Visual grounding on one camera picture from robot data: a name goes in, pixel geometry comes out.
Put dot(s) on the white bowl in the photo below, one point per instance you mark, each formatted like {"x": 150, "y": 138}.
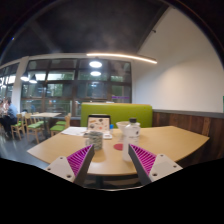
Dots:
{"x": 120, "y": 125}

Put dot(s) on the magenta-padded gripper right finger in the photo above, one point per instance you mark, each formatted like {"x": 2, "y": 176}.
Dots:
{"x": 145, "y": 159}

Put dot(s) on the green upholstered booth bench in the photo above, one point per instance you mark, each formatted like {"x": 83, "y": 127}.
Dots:
{"x": 116, "y": 113}

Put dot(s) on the flat round red coaster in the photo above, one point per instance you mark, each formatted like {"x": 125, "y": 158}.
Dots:
{"x": 118, "y": 147}

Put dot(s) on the light wooden dining table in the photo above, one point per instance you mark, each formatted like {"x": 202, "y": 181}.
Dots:
{"x": 45, "y": 115}

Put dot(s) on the small blue-capped bottle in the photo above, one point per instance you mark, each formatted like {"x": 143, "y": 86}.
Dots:
{"x": 111, "y": 127}

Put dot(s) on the curved linear ceiling light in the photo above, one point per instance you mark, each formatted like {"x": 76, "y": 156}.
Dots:
{"x": 123, "y": 56}

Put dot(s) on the green speckled white mug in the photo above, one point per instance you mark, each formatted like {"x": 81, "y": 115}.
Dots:
{"x": 94, "y": 140}

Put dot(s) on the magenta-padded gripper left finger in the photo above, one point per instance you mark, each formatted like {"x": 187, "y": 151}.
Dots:
{"x": 78, "y": 160}

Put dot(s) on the small cone pendant lamp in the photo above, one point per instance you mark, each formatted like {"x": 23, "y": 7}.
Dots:
{"x": 24, "y": 78}
{"x": 33, "y": 80}

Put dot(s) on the white paper sheets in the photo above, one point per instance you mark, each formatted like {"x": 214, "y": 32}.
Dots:
{"x": 73, "y": 131}

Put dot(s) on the round pendant lamp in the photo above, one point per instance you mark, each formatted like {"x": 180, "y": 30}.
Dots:
{"x": 95, "y": 63}

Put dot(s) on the tablet with sticker-covered case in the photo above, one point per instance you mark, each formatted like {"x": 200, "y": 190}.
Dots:
{"x": 98, "y": 124}

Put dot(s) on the person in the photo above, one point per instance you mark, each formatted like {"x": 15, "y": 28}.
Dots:
{"x": 11, "y": 115}

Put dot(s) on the group of wooden green-seat chairs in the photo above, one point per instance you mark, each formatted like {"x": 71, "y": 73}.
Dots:
{"x": 35, "y": 126}

